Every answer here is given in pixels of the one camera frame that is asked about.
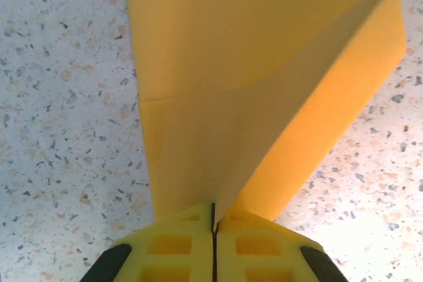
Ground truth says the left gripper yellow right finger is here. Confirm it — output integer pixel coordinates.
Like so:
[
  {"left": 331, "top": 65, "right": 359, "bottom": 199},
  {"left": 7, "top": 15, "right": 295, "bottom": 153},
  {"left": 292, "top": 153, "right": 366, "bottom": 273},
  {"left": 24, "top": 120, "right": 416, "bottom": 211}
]
[{"left": 214, "top": 210, "right": 325, "bottom": 282}]

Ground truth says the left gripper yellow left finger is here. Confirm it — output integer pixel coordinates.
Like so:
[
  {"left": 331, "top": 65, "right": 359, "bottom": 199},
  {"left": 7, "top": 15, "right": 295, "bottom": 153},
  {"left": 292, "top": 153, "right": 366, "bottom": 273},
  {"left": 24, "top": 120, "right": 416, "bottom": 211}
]
[{"left": 108, "top": 202, "right": 215, "bottom": 282}]

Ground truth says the orange cloth piece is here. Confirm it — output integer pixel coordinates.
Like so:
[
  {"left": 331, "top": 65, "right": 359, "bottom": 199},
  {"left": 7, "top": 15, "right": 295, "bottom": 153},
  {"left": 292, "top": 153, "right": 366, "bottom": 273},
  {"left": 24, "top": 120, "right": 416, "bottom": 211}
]
[{"left": 121, "top": 0, "right": 408, "bottom": 224}]

